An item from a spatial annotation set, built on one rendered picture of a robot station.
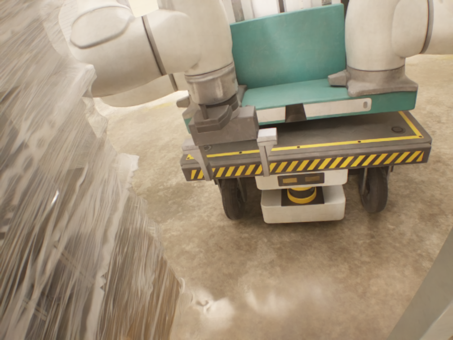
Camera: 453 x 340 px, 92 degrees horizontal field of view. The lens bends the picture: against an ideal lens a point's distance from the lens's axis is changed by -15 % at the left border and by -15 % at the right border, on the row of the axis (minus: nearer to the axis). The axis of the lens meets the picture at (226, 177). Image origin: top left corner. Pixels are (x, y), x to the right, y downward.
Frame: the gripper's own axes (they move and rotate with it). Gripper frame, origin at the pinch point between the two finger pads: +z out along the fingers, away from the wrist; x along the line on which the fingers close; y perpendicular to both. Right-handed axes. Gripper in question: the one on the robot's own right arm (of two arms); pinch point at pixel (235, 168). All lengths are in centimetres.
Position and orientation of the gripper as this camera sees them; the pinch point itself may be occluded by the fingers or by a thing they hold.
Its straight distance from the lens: 57.2
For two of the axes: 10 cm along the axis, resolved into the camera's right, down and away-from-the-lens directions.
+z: 2.3, 7.7, 5.9
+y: 1.7, -6.3, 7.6
